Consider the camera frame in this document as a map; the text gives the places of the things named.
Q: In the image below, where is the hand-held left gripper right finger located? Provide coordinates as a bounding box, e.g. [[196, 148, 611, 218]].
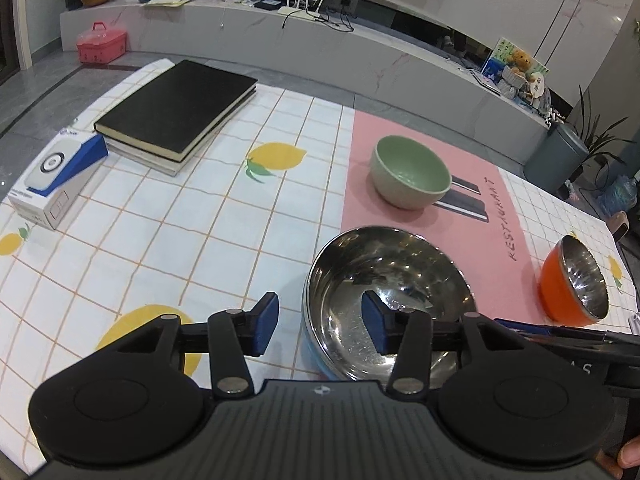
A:
[[361, 290, 532, 395]]

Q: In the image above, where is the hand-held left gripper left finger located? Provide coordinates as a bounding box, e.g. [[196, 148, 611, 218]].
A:
[[95, 291, 280, 397]]

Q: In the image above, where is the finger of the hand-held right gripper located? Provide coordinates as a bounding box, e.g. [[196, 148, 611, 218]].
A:
[[494, 317, 640, 346], [517, 331, 613, 357]]

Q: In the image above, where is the steel bowl with orange outside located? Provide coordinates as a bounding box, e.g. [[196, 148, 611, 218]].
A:
[[538, 235, 610, 327]]

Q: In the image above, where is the steel bowl with blue outside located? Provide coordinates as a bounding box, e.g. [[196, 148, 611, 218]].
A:
[[301, 226, 478, 383]]

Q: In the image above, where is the green ceramic bowl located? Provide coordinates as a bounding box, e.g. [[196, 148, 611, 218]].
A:
[[370, 135, 452, 210]]

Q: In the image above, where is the person's right hand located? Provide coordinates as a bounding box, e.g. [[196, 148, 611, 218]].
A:
[[617, 441, 640, 470]]

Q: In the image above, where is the pink placemat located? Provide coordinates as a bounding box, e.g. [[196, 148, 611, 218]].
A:
[[340, 110, 548, 333]]

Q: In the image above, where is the small pink heater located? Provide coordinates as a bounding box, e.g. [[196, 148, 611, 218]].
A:
[[607, 210, 633, 246]]

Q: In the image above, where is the blue water bottle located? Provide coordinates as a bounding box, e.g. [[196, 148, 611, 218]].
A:
[[597, 175, 640, 218]]

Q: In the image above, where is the lemon print checked tablecloth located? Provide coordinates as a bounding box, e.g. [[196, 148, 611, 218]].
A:
[[0, 58, 640, 476]]

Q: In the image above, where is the grey trash can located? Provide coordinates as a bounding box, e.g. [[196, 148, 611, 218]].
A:
[[525, 122, 591, 193]]

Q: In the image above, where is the cream book with black cover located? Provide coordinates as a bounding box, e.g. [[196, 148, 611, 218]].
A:
[[105, 85, 257, 177]]

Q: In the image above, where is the long leaf potted plant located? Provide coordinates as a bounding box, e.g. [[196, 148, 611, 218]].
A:
[[565, 85, 636, 181]]

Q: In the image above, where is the black notebook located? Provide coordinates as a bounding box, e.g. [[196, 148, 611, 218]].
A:
[[94, 60, 258, 161]]

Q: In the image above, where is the white and blue box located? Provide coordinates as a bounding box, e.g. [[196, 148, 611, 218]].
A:
[[7, 134, 109, 231]]

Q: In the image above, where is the white knitted basket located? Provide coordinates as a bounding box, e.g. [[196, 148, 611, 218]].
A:
[[500, 67, 526, 96]]

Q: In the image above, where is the white flat book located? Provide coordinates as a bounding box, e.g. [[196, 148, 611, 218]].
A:
[[467, 67, 501, 96]]

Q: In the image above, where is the white marble television console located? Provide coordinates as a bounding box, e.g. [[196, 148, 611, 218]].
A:
[[59, 0, 551, 161]]

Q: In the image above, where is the pink storage case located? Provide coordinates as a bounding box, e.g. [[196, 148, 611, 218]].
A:
[[76, 21, 127, 65]]

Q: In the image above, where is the black cable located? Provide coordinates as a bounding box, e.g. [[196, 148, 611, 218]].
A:
[[282, 10, 355, 33]]

